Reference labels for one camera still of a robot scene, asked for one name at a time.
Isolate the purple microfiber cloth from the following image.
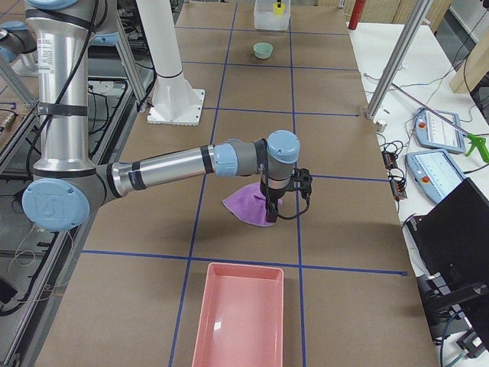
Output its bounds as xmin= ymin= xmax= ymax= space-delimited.
xmin=222 ymin=182 xmax=276 ymax=227

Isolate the green grabber tool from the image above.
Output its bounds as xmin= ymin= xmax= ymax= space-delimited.
xmin=391 ymin=83 xmax=489 ymax=164

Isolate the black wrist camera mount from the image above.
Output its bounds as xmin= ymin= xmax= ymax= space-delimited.
xmin=292 ymin=168 xmax=313 ymax=200

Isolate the red fire extinguisher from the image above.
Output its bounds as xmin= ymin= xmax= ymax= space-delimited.
xmin=348 ymin=0 xmax=366 ymax=31

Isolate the yellow plastic cup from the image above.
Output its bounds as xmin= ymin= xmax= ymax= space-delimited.
xmin=273 ymin=2 xmax=286 ymax=16

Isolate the green plastic bowl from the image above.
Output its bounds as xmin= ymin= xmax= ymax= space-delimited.
xmin=253 ymin=42 xmax=274 ymax=60

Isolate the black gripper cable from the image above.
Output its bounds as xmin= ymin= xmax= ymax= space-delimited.
xmin=275 ymin=193 xmax=311 ymax=221

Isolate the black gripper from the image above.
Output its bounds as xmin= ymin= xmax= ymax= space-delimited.
xmin=261 ymin=182 xmax=283 ymax=222

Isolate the teach pendant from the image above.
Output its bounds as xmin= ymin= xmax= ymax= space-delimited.
xmin=414 ymin=108 xmax=465 ymax=154
xmin=406 ymin=148 xmax=466 ymax=204

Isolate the aluminium frame post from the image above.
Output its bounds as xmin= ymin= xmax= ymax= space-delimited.
xmin=365 ymin=0 xmax=432 ymax=120

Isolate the upper teach pendant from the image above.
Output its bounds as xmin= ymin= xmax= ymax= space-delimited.
xmin=414 ymin=108 xmax=465 ymax=154

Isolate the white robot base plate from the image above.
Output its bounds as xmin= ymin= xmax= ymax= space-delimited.
xmin=147 ymin=75 xmax=206 ymax=126

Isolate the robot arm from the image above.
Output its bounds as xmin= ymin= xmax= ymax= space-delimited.
xmin=22 ymin=1 xmax=312 ymax=232
xmin=1 ymin=21 xmax=37 ymax=63

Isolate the black monitor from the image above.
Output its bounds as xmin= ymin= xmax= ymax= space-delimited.
xmin=406 ymin=177 xmax=489 ymax=303

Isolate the translucent plastic storage box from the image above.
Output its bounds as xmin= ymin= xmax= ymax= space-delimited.
xmin=254 ymin=0 xmax=291 ymax=31

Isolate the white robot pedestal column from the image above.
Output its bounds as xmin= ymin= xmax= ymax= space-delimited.
xmin=137 ymin=0 xmax=183 ymax=79

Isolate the lower teach pendant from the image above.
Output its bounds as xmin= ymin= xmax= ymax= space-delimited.
xmin=406 ymin=148 xmax=466 ymax=204

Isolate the pink plastic tray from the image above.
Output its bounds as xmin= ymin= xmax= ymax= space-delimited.
xmin=192 ymin=262 xmax=284 ymax=366

